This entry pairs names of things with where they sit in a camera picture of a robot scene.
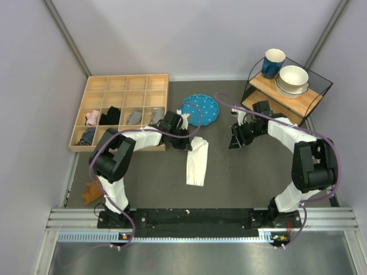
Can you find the light grey rolled underwear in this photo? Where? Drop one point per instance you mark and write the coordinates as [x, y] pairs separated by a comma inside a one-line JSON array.
[[156, 115]]

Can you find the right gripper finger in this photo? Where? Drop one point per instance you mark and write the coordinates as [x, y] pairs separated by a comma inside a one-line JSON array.
[[242, 141], [234, 143]]

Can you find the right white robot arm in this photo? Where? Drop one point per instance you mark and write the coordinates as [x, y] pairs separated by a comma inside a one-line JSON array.
[[314, 163]]

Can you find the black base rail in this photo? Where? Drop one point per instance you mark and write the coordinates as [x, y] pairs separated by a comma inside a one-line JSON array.
[[201, 223]]

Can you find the white scalloped dish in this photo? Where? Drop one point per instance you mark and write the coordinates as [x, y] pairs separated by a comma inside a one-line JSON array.
[[290, 93]]

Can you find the black wire wooden shelf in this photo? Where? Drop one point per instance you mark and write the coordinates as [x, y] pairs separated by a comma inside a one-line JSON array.
[[298, 110]]

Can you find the white bowl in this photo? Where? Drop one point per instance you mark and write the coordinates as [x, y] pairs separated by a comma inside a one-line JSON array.
[[293, 76]]

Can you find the black rolled underwear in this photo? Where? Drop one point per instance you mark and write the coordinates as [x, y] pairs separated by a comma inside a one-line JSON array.
[[110, 117]]

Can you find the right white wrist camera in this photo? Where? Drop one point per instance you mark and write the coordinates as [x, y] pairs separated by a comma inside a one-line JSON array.
[[240, 115]]

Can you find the white underwear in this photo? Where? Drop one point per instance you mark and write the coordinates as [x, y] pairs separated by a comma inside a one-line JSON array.
[[196, 162]]

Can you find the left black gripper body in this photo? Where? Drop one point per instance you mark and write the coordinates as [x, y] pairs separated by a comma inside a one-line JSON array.
[[178, 142]]

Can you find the denim blue rolled underwear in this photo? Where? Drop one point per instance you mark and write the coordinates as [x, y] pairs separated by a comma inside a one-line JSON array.
[[86, 138]]

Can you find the blue mug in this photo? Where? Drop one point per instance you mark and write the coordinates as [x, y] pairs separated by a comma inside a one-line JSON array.
[[273, 61]]

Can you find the orange brown cloth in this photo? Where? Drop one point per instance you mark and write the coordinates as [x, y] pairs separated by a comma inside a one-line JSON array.
[[91, 193]]

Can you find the wooden compartment organizer box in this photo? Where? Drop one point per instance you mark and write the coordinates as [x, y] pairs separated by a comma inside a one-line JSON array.
[[117, 101]]

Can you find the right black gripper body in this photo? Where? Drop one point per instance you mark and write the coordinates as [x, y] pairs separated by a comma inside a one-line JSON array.
[[249, 131]]

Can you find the pink rolled underwear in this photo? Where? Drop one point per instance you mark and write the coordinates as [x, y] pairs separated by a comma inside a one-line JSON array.
[[92, 118]]

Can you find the blue dotted plate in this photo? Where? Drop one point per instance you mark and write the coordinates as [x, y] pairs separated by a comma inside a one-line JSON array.
[[207, 106]]

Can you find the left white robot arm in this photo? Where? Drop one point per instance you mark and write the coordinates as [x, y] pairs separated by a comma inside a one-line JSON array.
[[112, 155]]

